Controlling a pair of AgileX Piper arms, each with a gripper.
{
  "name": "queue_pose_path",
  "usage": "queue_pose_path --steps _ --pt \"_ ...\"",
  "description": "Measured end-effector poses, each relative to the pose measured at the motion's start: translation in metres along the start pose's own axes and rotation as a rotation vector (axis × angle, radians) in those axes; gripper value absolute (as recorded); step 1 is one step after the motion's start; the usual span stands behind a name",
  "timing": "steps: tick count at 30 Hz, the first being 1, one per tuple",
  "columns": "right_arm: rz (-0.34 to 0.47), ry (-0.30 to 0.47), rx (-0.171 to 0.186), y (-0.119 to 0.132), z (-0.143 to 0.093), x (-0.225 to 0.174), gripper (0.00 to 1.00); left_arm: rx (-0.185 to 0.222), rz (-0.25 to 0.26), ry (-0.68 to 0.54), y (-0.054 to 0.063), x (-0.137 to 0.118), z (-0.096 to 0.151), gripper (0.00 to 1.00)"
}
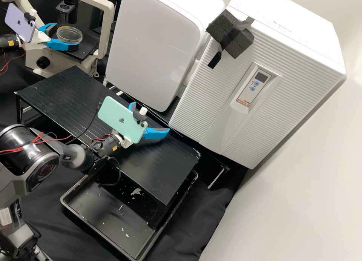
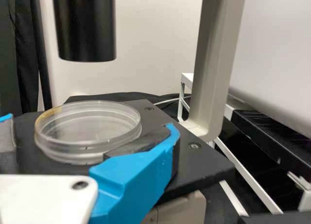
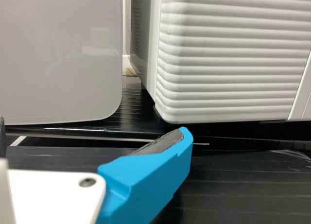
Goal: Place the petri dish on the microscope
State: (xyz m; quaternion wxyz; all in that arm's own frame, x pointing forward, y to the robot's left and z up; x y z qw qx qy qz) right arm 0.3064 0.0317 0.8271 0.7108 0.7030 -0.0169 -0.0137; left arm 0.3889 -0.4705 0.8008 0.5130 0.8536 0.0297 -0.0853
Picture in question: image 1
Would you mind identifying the black tray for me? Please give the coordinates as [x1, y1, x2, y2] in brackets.
[60, 170, 198, 261]

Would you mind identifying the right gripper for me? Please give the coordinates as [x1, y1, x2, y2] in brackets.
[112, 101, 171, 149]

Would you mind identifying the left wrist camera phone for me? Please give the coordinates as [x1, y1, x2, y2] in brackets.
[5, 3, 37, 43]

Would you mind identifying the petri dish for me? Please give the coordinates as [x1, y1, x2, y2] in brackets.
[56, 26, 83, 45]

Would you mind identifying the wrist camera phone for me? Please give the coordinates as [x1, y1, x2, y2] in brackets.
[5, 3, 37, 43]
[97, 95, 149, 145]

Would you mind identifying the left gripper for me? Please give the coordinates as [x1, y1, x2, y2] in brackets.
[33, 22, 81, 53]

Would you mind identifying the black cable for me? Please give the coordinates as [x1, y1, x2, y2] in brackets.
[66, 102, 103, 146]

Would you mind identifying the white box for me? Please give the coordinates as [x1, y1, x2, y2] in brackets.
[105, 0, 227, 113]

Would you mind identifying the incubator door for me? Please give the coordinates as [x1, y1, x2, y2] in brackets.
[169, 8, 347, 171]

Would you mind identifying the white incubator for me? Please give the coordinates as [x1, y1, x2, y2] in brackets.
[225, 0, 347, 75]

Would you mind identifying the black platform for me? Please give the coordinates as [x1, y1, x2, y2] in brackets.
[103, 80, 230, 189]
[14, 65, 202, 231]

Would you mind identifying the right wrist camera phone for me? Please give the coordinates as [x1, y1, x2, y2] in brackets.
[97, 95, 149, 145]

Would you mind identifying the cream microscope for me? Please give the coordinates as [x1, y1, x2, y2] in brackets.
[0, 0, 116, 78]

